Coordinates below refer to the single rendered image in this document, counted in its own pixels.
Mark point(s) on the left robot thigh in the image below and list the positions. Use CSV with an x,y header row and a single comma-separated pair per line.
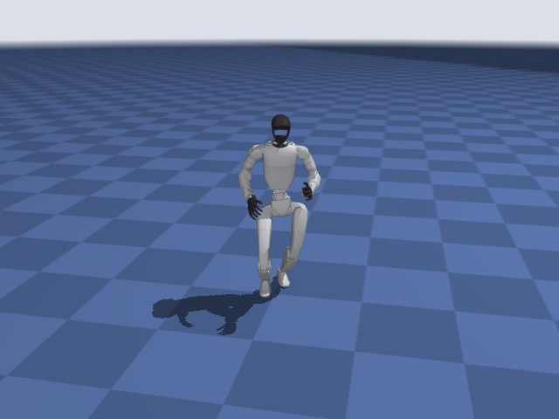
x,y
298,231

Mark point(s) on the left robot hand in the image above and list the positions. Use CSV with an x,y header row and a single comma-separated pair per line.
x,y
307,192

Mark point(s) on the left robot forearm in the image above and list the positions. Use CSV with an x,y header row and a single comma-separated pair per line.
x,y
314,184

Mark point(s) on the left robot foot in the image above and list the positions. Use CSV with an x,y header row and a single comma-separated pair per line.
x,y
282,278

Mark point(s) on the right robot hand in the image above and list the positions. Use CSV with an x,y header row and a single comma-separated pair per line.
x,y
252,204

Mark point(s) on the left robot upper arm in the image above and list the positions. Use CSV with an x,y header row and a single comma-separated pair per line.
x,y
303,153

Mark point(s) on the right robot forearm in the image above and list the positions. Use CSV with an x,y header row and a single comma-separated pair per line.
x,y
245,185

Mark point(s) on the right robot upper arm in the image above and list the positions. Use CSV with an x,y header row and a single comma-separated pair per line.
x,y
256,152

